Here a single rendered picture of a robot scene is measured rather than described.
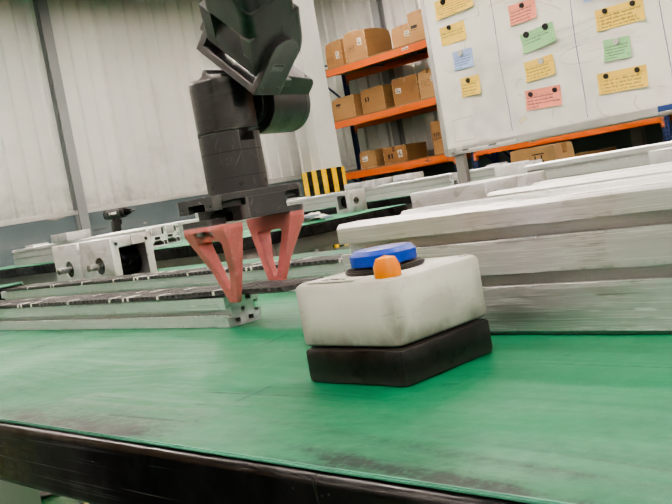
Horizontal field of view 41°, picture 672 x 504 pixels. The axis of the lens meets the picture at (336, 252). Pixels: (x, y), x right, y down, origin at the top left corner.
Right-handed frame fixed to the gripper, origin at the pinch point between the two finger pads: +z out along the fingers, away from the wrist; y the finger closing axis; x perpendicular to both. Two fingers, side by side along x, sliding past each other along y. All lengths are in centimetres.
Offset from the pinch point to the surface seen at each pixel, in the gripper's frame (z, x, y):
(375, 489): 4, -42, -28
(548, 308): 1.6, -35.2, -4.9
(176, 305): 0.9, 10.5, -2.3
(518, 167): -5, 77, 154
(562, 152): -7, 212, 391
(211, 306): 1.2, 4.5, -2.3
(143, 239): -5, 76, 34
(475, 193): -5.3, -16.4, 13.9
